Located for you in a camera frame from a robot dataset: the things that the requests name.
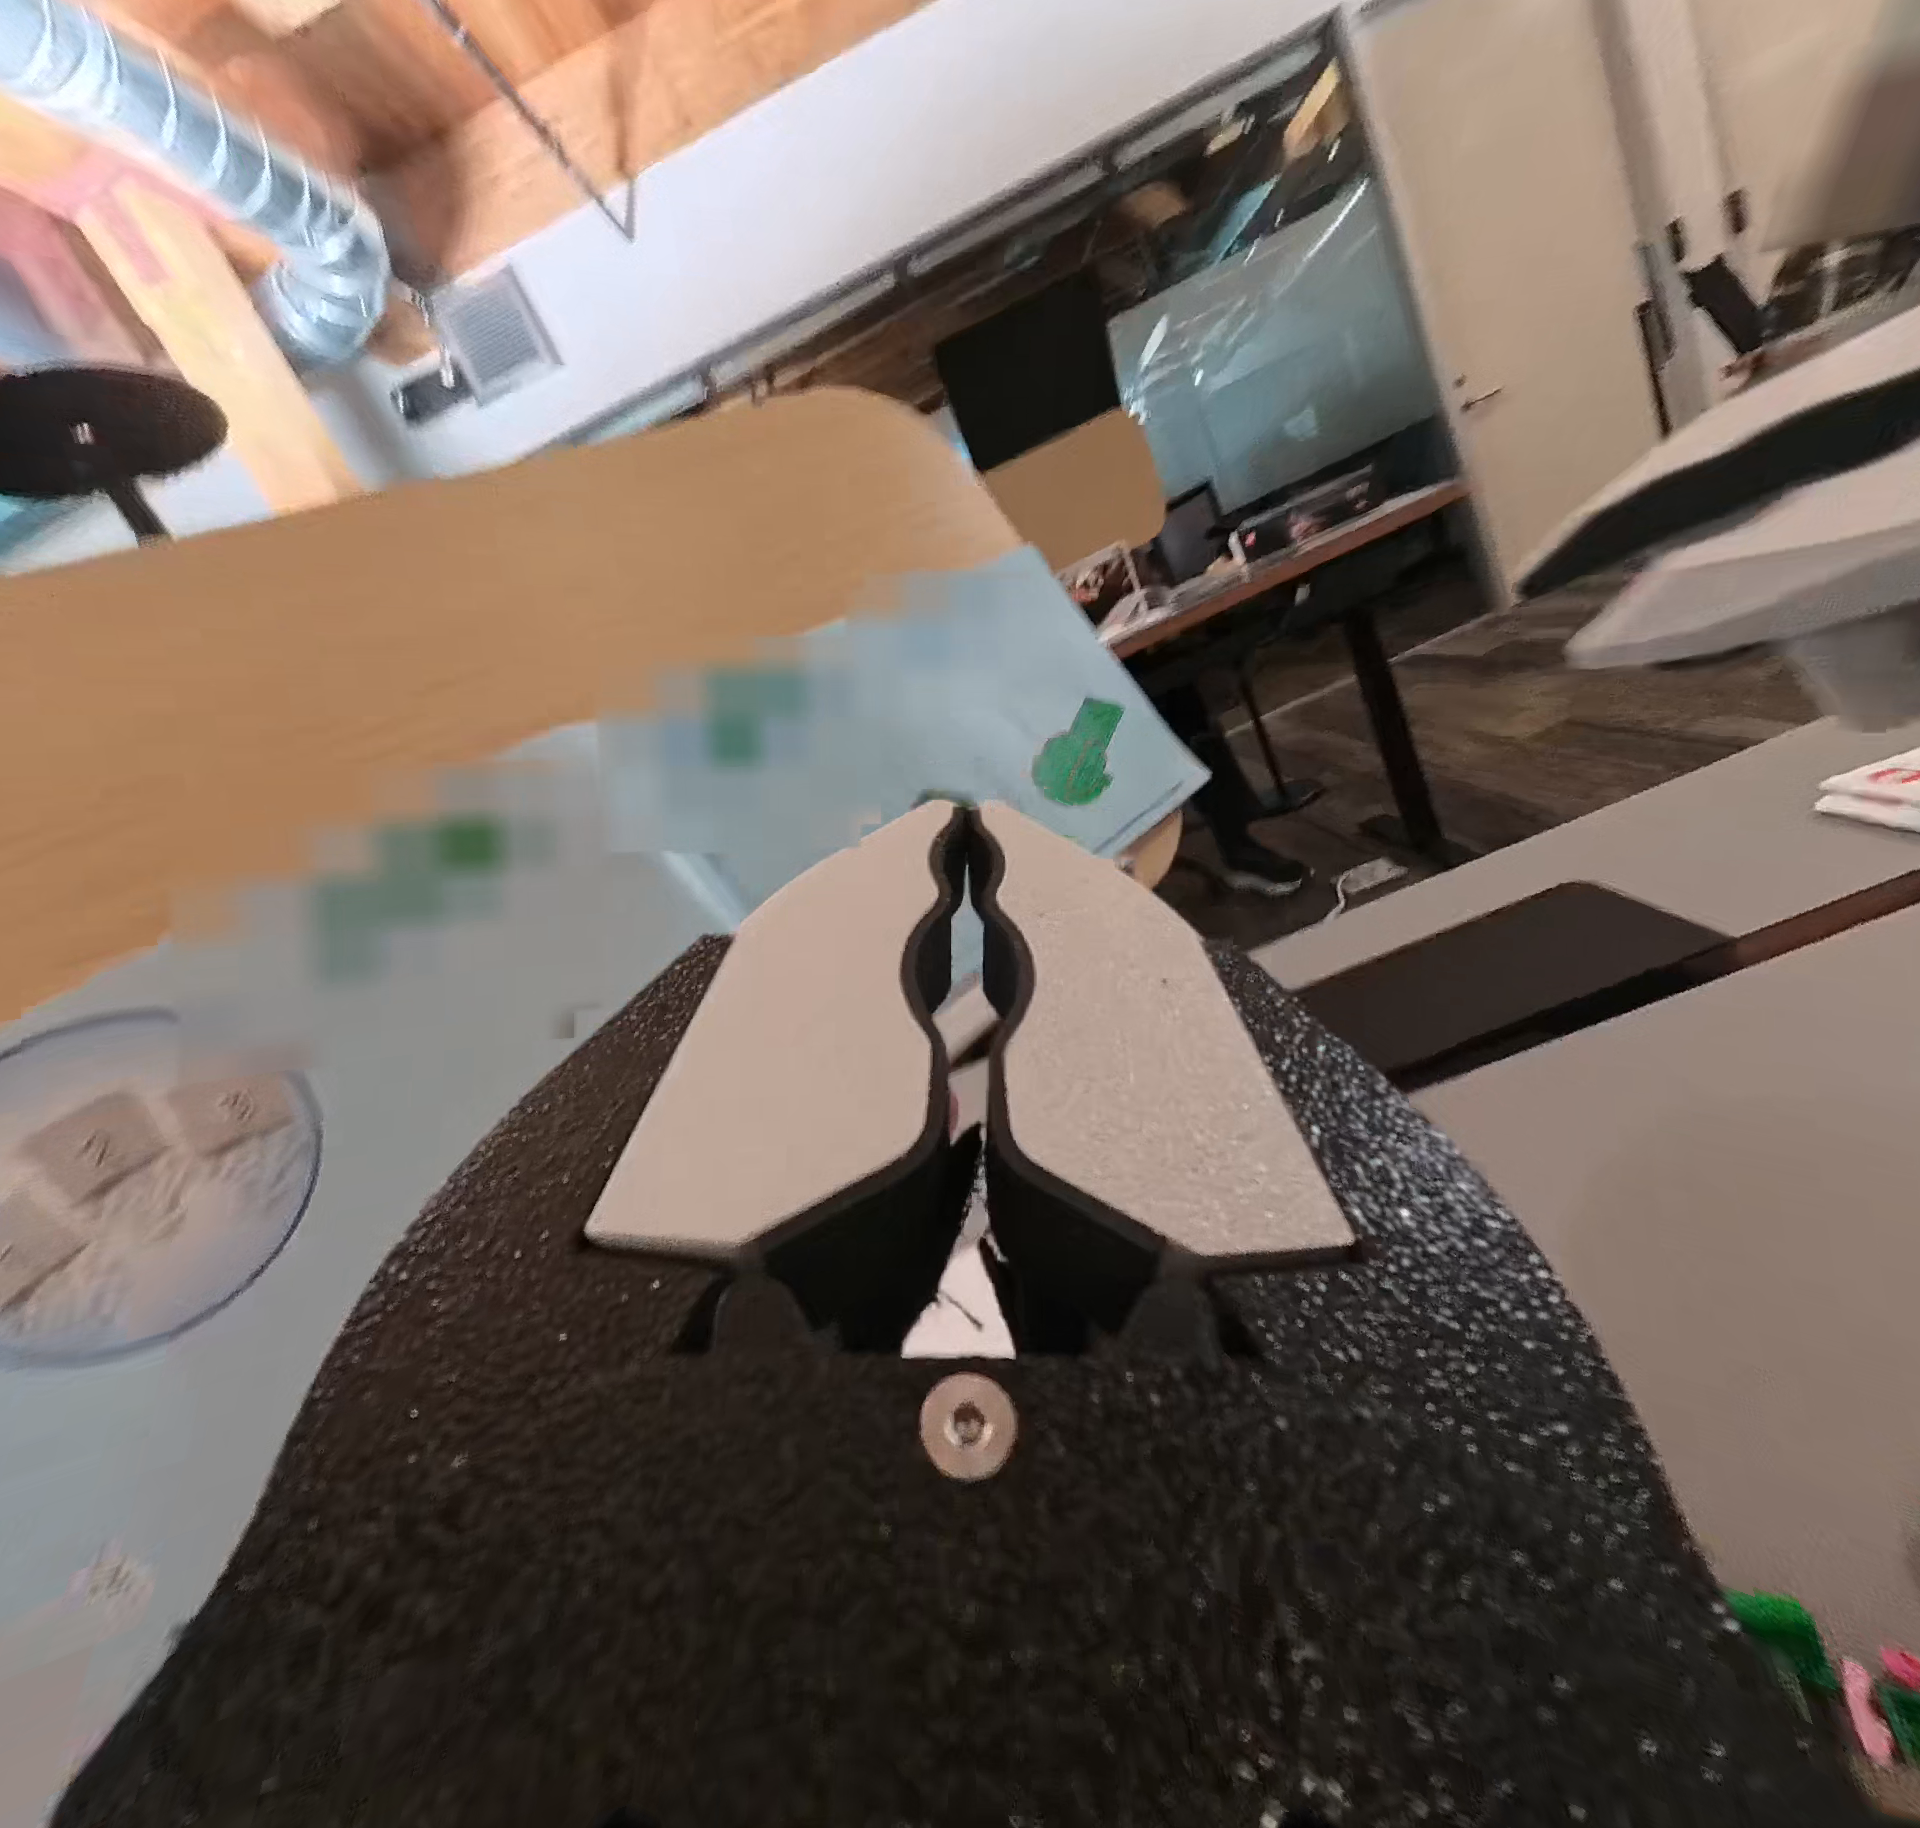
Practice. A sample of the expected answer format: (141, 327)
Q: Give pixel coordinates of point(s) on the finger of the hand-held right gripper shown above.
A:
(1771, 410)
(1771, 583)

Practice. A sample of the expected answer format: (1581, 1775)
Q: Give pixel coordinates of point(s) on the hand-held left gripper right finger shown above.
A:
(1154, 1092)

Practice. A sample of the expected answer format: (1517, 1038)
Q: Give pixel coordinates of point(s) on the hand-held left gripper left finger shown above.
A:
(780, 1078)

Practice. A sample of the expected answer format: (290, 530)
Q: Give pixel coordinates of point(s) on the black lego box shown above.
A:
(1321, 509)

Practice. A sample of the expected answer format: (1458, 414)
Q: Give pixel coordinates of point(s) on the pile of small lego pieces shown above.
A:
(1801, 1648)

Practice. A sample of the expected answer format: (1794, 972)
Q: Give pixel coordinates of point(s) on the flower print instruction booklet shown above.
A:
(1875, 778)

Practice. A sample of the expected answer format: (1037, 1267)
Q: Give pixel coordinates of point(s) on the white instruction booklet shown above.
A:
(1875, 814)

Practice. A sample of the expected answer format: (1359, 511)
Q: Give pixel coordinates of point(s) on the long table with black legs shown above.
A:
(1351, 530)

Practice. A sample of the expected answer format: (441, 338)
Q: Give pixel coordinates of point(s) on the white air vent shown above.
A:
(494, 336)

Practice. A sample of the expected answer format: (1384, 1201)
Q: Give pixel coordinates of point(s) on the wooden pillar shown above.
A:
(224, 343)

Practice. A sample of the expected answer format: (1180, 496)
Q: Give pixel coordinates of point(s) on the black wall panel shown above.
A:
(1028, 372)

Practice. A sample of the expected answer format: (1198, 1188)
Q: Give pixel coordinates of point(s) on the large silver duct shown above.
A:
(194, 133)

